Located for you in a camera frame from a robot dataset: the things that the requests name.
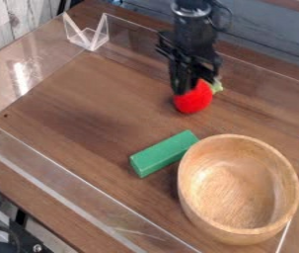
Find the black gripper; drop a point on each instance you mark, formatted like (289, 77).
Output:
(204, 60)

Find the clear acrylic wall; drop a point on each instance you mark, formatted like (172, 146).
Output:
(259, 88)
(93, 222)

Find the green rectangular block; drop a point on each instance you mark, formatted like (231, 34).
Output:
(161, 154)

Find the red plush strawberry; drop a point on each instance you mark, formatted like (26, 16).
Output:
(197, 98)

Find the clear acrylic back wall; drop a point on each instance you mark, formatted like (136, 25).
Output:
(259, 88)

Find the wooden bowl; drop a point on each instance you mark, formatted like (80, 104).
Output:
(237, 188)

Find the clear acrylic front wall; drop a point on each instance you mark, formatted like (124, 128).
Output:
(93, 222)

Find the black device with cable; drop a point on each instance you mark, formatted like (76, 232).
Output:
(20, 240)

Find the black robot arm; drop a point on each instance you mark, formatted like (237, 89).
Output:
(187, 45)

